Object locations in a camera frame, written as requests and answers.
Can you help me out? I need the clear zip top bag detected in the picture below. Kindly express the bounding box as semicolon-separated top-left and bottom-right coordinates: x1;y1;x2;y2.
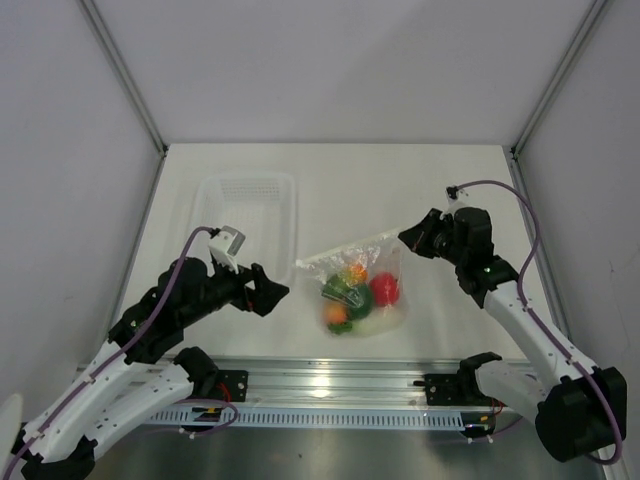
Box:
295;229;409;338

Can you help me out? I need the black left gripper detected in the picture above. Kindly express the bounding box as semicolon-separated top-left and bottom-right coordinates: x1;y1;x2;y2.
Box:
180;253;288;327

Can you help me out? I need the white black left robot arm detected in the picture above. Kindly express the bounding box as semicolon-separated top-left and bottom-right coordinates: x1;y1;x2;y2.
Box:
3;257;289;479

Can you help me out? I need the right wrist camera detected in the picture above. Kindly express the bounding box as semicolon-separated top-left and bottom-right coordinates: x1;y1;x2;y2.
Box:
445;185;467;208

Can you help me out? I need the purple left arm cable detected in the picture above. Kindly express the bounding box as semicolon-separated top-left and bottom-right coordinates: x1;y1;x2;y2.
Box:
7;225;221;469

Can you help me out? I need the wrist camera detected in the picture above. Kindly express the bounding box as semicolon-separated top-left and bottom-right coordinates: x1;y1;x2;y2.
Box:
445;185;467;208
208;225;246;274

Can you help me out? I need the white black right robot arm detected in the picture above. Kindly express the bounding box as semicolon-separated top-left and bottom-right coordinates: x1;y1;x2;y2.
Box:
398;206;627;464

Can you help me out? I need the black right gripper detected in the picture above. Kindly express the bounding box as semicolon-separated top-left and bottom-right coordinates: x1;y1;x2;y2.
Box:
398;209;467;267

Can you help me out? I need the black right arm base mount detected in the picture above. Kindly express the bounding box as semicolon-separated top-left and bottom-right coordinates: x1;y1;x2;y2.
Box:
413;352;502;407

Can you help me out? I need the white slotted cable duct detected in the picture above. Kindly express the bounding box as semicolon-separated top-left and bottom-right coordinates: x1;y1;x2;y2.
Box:
146;405;465;431

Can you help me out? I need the white perforated plastic basket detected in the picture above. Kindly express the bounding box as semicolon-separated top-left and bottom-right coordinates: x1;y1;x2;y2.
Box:
188;171;297;285

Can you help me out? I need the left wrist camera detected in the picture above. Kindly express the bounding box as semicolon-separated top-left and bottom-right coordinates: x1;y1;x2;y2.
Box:
208;225;246;274

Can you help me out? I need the red toy apple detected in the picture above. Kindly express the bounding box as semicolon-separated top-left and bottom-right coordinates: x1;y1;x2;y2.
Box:
369;272;400;307

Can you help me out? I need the orange toy peach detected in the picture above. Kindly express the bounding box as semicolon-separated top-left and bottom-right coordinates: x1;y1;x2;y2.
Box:
323;303;349;325

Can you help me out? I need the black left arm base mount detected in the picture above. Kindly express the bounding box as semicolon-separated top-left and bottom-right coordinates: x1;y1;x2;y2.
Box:
173;347;249;403

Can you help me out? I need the orange green toy mango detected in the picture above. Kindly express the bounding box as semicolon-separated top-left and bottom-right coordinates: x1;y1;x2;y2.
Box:
321;263;368;302

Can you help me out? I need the green toy lime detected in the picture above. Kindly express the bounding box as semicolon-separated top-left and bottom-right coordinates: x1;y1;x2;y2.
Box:
342;284;374;321

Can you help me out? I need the aluminium rail frame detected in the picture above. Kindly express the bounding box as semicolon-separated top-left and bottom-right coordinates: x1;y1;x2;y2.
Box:
47;0;640;480

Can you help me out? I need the white toy radish with leaves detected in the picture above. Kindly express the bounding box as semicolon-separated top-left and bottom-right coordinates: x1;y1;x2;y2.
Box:
327;310;405;337

